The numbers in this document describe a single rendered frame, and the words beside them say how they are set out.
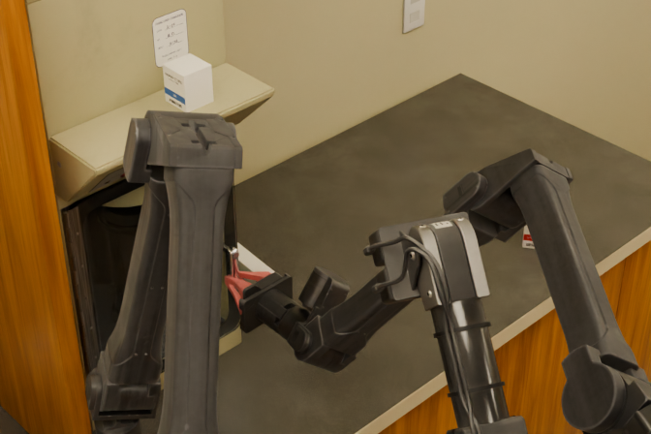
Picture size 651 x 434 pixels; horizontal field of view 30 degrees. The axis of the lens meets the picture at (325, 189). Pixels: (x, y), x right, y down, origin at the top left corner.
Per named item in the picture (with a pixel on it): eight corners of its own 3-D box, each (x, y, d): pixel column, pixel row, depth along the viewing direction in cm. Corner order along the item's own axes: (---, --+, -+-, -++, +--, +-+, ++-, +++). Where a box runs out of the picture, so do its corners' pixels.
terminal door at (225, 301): (94, 408, 198) (64, 206, 175) (239, 324, 215) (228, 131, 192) (97, 410, 197) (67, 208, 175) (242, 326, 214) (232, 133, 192)
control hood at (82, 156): (55, 197, 174) (46, 137, 168) (231, 116, 192) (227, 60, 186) (101, 231, 167) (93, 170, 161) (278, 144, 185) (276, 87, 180)
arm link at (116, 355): (139, 137, 124) (240, 141, 128) (131, 105, 128) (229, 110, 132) (83, 421, 148) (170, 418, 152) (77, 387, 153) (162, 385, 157)
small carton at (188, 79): (165, 101, 176) (162, 64, 173) (192, 88, 179) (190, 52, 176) (186, 113, 173) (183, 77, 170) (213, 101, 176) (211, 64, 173)
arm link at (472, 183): (483, 192, 159) (540, 220, 165) (474, 161, 163) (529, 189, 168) (286, 364, 181) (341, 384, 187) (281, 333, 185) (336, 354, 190)
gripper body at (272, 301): (235, 297, 192) (266, 320, 187) (284, 270, 197) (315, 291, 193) (237, 328, 195) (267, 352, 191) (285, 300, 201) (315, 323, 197)
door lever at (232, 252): (224, 276, 205) (211, 283, 204) (221, 232, 200) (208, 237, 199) (244, 291, 202) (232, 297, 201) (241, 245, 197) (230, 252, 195)
